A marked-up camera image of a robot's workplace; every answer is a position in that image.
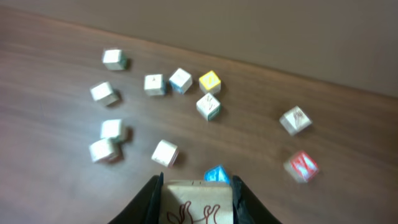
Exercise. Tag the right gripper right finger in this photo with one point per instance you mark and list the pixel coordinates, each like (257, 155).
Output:
(247, 208)

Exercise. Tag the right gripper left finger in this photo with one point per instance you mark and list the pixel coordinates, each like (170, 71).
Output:
(144, 208)

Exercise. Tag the wooden block green picture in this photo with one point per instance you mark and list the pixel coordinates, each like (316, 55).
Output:
(196, 201)

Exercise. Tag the blue X wooden block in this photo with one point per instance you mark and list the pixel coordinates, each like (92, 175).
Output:
(217, 174)

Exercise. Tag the plain wooden block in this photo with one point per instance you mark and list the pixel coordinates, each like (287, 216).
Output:
(165, 153)

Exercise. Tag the red top wooden block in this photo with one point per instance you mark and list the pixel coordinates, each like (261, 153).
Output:
(301, 167)

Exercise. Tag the wooden block red side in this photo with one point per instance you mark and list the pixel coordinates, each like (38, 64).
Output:
(104, 150)

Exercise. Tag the wooden block teal side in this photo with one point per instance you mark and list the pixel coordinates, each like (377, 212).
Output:
(114, 129)

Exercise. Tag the wooden block far right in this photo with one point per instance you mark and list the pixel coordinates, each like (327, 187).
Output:
(295, 120)

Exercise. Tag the wooden block green side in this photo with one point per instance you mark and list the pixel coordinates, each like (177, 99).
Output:
(208, 106)

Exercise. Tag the wooden block yellow side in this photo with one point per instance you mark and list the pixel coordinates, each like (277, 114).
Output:
(104, 94)

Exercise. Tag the wooden block red letter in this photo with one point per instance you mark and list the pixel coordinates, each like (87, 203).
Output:
(154, 85)

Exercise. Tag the yellow top wooden block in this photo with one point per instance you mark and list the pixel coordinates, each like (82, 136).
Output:
(210, 83)

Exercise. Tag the wooden block blue side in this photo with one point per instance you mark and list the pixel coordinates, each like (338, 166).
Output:
(181, 80)

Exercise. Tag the wooden block top left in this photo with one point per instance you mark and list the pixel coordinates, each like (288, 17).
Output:
(114, 59)

